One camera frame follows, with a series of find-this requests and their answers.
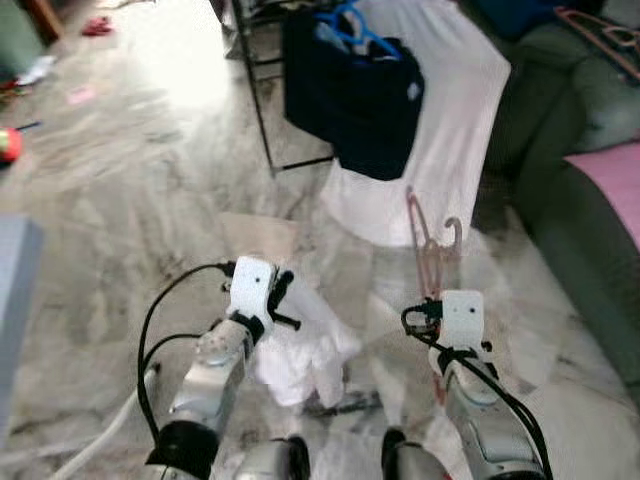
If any white shirt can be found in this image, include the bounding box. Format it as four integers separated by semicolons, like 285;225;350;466
320;0;511;248
245;265;363;409

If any pale pink plastic hanger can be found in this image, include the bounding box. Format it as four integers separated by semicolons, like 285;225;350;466
405;185;466;406

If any blue plastic hanger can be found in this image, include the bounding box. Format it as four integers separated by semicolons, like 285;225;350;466
315;0;403;61

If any pink wooden-look hanger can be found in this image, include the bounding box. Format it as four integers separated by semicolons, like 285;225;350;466
555;5;640;81

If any robot left leg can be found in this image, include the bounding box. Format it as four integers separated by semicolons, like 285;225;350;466
230;435;311;480

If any robot leg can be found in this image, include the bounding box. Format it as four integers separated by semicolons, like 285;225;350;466
380;430;446;480
230;435;311;480

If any black metal drying rack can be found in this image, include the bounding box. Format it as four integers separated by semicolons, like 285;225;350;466
215;0;341;179

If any dark navy garment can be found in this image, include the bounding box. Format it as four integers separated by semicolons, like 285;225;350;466
283;10;426;183

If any robot right leg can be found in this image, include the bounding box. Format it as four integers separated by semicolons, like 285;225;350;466
380;430;446;480

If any small pink paper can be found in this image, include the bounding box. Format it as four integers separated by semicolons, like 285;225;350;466
65;85;98;106

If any pink cushion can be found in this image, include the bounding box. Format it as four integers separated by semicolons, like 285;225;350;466
563;140;640;251

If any red and blue backpack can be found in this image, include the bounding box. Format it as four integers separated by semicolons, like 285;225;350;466
0;127;23;164

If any red crumpled cloth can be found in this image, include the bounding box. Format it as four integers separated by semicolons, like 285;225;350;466
80;15;116;38

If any white paper sheet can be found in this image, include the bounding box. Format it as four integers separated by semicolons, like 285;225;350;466
15;55;56;86

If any dark green sofa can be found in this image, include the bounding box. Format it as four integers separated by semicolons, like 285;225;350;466
470;0;640;401

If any blue bag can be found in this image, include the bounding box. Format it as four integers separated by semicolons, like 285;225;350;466
470;0;561;41

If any green storage bin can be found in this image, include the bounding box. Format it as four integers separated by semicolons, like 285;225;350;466
0;0;46;81

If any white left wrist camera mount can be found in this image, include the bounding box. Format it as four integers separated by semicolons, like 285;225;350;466
228;257;279;321

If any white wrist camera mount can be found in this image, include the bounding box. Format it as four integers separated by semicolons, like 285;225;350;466
438;290;487;351
228;257;279;321

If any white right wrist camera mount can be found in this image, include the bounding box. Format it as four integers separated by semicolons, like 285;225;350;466
438;290;487;351

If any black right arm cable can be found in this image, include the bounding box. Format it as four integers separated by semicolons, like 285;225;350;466
400;298;551;480

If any brown wooden door frame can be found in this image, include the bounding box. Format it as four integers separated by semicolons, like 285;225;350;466
25;0;63;43

